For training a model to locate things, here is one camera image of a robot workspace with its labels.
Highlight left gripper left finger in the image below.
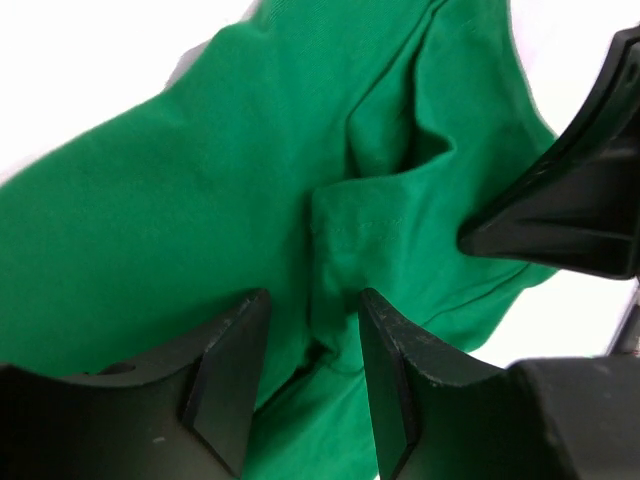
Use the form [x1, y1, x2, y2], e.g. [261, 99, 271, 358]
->
[1, 290, 271, 480]

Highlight green t shirt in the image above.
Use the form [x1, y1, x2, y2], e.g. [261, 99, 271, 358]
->
[1, 1, 553, 479]

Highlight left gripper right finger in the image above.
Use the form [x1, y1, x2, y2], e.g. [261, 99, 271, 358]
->
[358, 289, 639, 479]

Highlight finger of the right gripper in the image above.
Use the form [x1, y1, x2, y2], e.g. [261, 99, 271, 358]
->
[457, 27, 639, 280]

